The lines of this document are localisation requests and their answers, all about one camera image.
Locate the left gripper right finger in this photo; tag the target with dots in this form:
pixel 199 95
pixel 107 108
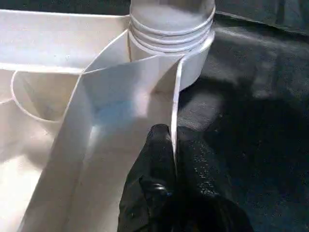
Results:
pixel 207 193

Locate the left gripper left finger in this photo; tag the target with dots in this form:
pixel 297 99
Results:
pixel 149 193

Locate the white plastic table top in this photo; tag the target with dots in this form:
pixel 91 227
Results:
pixel 72 96

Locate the white plastic table leg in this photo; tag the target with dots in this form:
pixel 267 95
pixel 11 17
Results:
pixel 171 24

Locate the black work mat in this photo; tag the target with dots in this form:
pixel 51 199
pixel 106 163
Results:
pixel 251 106

